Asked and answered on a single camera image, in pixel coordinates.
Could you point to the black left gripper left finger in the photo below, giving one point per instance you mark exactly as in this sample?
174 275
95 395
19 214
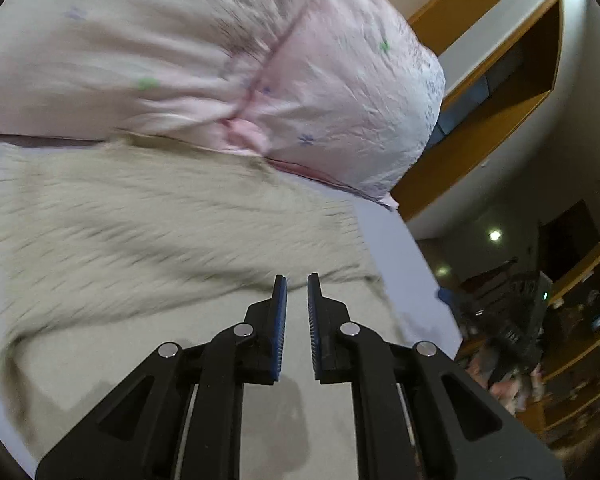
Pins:
178 414

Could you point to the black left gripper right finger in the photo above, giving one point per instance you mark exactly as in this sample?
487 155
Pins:
417 414

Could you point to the beige knit sweater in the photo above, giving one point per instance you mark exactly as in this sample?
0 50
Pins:
107 252

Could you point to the wooden shelf unit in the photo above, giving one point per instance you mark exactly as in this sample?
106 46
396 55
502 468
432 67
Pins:
544 333

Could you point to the pink floral quilt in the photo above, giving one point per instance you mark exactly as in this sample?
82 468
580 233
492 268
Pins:
338 91

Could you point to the wooden framed wall niche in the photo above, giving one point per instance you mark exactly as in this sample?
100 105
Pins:
521 72

